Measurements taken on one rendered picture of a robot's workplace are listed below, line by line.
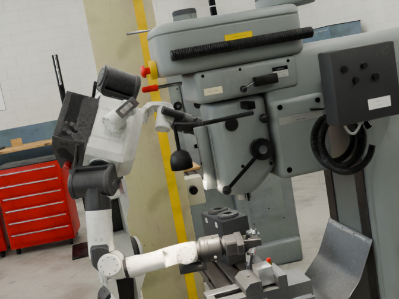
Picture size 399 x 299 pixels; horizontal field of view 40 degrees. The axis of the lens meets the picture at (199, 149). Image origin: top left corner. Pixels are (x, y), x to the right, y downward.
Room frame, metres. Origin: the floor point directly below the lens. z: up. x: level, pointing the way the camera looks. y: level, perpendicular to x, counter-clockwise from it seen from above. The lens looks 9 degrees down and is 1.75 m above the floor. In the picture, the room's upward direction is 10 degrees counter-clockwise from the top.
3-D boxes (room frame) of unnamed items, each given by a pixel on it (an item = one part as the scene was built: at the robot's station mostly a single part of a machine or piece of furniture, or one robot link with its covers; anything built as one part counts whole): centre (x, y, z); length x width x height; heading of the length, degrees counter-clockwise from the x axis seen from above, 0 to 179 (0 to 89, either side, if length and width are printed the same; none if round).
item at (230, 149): (1.82, -0.13, 1.47); 0.21 x 0.19 x 0.32; 11
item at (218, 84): (1.82, -0.16, 1.68); 0.34 x 0.24 x 0.10; 101
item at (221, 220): (2.26, -0.05, 1.03); 0.22 x 0.12 x 0.20; 22
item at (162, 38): (1.82, -0.14, 1.81); 0.47 x 0.26 x 0.16; 101
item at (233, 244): (1.82, -0.03, 1.12); 0.13 x 0.12 x 0.10; 2
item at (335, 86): (1.55, -0.48, 1.62); 0.20 x 0.09 x 0.21; 101
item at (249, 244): (1.79, -0.12, 1.12); 0.06 x 0.02 x 0.03; 92
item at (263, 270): (1.74, -0.14, 1.03); 0.06 x 0.05 x 0.06; 11
